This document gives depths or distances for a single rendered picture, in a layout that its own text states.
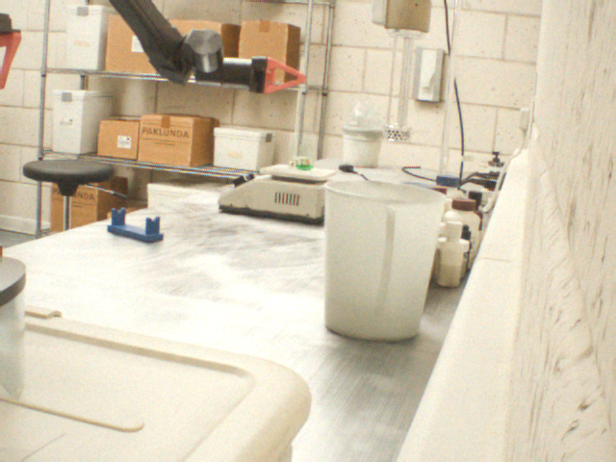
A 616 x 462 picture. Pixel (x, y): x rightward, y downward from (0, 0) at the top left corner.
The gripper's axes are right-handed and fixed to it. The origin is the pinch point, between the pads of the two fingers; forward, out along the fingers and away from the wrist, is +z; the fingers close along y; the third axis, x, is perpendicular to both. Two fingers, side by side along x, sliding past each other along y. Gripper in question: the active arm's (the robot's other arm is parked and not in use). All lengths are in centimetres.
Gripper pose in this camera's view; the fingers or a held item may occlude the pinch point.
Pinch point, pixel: (301, 78)
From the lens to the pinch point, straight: 145.3
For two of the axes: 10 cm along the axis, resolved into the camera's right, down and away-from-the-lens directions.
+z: 10.0, 0.9, 0.0
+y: 0.2, -1.8, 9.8
